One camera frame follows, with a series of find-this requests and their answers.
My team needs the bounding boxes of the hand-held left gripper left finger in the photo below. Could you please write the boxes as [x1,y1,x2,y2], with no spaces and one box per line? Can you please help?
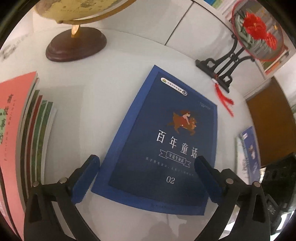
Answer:
[24,155,100,241]

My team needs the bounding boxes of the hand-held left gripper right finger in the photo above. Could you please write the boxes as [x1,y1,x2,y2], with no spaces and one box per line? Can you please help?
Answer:
[194,156,271,241]

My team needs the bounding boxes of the pale blue meadow cover book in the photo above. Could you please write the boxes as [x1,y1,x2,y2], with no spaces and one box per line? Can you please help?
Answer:
[235,126,263,184]

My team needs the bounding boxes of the dark blue storybook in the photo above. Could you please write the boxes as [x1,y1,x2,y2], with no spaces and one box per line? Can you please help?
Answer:
[91,65,219,216]

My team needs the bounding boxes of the neat stack of picture books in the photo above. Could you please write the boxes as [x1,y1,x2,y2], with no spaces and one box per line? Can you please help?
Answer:
[0,71,58,240]

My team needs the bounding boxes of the brown wooden panel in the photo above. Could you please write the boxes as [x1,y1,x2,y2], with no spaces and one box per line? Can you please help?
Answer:
[245,77,296,167]

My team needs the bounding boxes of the red tassel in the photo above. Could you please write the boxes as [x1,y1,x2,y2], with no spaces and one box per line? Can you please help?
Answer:
[211,77,235,118]

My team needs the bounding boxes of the antique style desk globe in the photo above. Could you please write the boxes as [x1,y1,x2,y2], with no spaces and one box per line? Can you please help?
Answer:
[35,0,137,62]

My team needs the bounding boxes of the white bookshelf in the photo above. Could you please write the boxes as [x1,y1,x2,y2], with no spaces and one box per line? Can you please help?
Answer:
[162,0,296,80]

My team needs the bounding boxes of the row of white blue paperbacks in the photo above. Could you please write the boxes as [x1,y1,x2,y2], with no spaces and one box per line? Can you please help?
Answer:
[205,0,290,75]

